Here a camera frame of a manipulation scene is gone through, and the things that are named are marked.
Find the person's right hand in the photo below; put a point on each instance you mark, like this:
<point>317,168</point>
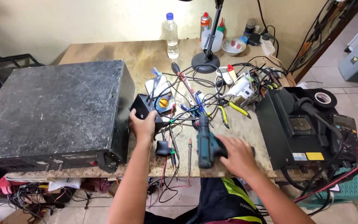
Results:
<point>239,157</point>

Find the person's left hand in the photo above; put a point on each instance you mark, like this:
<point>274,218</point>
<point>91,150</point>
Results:
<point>143,129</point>

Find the person's right fingers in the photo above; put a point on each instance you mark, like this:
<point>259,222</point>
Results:
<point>228,143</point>

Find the small black box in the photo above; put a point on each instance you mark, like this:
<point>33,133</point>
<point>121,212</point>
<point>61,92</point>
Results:
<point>144,107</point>

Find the black test probe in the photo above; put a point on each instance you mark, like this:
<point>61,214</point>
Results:
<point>174,143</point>

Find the white glue gun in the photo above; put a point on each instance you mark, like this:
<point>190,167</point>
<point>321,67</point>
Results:
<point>239,87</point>

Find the black soldering station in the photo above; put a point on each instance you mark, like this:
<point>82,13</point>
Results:
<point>286,133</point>

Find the person's black and yellow trousers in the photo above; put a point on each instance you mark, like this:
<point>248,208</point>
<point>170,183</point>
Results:
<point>225,202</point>

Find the small black plug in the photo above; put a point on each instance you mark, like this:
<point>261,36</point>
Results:
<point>162,148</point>

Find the white and red tool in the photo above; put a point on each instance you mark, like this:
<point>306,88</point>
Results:
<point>227,75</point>

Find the multimeter with yellow dial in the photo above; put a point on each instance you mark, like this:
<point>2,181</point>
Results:
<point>161,95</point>

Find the white bowl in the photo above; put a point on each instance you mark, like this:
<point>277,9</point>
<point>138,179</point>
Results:
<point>233,46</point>

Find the black desk lamp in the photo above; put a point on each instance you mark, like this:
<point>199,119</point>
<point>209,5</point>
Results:
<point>209,46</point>

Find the white plastic cup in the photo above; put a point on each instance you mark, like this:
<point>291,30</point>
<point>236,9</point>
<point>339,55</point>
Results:
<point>216,42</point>

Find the black electrical tape roll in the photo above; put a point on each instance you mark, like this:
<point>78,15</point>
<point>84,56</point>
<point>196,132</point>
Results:
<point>323,98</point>

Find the black power adapter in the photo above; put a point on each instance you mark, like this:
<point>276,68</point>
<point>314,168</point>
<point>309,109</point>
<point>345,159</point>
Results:
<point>254,39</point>

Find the green bottle red nozzle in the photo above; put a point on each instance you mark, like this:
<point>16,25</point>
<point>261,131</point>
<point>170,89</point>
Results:
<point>221,27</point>

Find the small dark jar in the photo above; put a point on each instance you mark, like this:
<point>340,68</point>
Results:
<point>249,28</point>

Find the black digital multimeter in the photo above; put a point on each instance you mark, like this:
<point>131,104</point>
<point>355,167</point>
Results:
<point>346,133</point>

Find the clear plastic water bottle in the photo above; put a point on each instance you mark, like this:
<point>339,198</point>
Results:
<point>172,37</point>

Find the silver spray can red cap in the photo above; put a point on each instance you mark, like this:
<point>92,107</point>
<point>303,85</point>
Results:
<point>205,25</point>

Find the teal plastic stool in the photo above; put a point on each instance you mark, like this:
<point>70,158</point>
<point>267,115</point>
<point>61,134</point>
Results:
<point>348,188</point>

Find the large black amplifier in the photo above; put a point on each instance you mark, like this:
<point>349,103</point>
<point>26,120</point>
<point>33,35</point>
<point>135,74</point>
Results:
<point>51,112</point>

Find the black metal rack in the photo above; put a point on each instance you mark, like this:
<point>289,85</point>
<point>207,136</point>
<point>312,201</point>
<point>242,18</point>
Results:
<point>6,63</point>

